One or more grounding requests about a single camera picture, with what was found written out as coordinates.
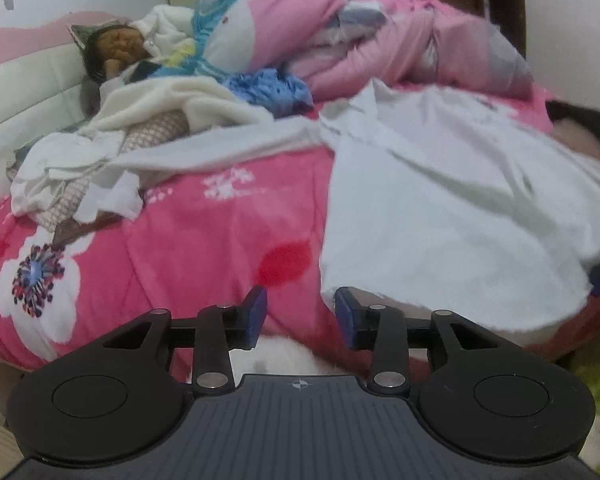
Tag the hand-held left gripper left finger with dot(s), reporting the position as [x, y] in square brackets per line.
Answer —
[257, 317]

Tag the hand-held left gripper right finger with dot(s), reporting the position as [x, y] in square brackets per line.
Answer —
[344, 317]

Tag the white shirt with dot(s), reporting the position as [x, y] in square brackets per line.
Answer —
[430, 210]

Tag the pink floral bed blanket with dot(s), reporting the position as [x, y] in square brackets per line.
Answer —
[205, 240]

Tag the beige checkered cloth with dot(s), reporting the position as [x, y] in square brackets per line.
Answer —
[150, 130]

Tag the cream fleece garment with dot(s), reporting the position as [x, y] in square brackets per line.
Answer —
[180, 105]

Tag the crumpled blue cloth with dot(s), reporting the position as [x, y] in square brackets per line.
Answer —
[270, 90]

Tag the white sweatshirt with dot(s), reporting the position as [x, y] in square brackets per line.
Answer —
[65, 160]

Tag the green plaid cloth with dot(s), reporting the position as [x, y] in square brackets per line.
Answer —
[17, 165]

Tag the folded tan garment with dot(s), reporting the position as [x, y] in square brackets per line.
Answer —
[575, 142]

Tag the pink and grey quilt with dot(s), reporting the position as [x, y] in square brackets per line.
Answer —
[300, 25]

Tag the white fluffy blanket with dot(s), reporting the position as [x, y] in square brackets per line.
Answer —
[167, 30]

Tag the cyan patterned blanket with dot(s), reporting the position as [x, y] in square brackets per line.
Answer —
[215, 10]

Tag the folded black garment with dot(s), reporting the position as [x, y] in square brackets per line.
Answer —
[590, 115]

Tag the white padded headboard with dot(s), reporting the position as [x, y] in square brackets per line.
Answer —
[25, 95]

